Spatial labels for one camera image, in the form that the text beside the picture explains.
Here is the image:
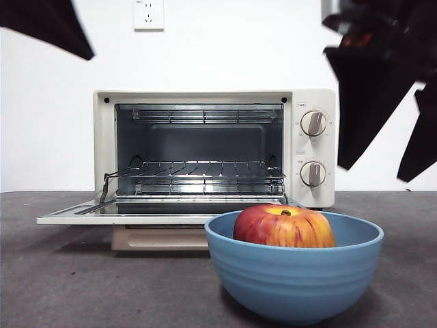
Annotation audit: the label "large oven temperature knob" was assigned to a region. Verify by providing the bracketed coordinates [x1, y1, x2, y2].
[300, 109, 328, 138]

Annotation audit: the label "white Toshiba toaster oven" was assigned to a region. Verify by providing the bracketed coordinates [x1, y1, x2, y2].
[36, 88, 337, 253]

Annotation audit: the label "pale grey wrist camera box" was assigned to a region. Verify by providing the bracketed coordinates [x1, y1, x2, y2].
[320, 0, 344, 22]

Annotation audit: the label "blue ribbed bowl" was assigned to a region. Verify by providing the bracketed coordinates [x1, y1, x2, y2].
[204, 208, 385, 327]

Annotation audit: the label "red yellow apple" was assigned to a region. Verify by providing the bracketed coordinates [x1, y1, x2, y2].
[233, 204, 337, 249]

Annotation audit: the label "oven door with beige handle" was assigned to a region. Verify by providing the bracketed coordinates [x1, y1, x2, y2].
[36, 197, 303, 253]

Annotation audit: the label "white wall socket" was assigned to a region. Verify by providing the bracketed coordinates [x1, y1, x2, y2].
[133, 0, 165, 33]

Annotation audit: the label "small oven timer knob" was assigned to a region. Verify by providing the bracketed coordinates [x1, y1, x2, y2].
[299, 160, 328, 189]

